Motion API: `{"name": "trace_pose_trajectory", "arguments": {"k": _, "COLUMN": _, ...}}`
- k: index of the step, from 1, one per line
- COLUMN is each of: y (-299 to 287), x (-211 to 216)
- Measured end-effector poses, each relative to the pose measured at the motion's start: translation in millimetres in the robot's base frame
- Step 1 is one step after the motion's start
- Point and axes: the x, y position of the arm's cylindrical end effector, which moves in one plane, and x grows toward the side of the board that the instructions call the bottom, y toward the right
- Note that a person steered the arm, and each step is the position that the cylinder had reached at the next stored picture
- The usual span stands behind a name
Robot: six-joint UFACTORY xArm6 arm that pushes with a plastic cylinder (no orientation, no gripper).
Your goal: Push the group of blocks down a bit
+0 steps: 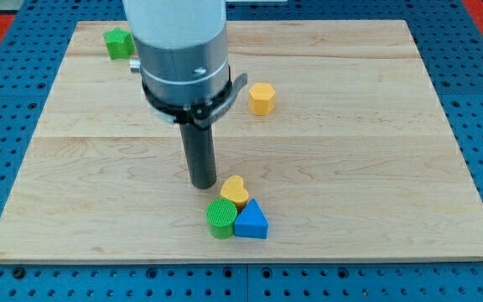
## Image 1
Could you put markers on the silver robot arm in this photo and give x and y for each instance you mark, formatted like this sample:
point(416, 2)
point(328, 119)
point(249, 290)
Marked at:
point(182, 47)

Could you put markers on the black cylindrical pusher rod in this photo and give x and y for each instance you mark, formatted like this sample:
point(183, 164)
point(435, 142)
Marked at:
point(200, 155)

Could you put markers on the yellow hexagon block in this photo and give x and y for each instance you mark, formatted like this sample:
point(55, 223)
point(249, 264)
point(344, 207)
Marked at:
point(262, 98)

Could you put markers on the yellow heart block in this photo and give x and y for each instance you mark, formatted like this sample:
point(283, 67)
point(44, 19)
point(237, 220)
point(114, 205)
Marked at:
point(233, 189)

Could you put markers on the wooden board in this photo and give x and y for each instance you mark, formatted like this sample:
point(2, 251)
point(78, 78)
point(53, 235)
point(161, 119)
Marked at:
point(357, 162)

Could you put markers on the blue triangle block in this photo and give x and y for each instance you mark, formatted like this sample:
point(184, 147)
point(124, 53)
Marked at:
point(251, 222)

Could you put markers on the green cylinder block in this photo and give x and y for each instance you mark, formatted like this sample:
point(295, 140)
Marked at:
point(221, 215)

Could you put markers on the green star block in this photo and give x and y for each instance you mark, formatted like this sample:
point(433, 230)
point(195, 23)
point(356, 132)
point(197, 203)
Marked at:
point(119, 44)

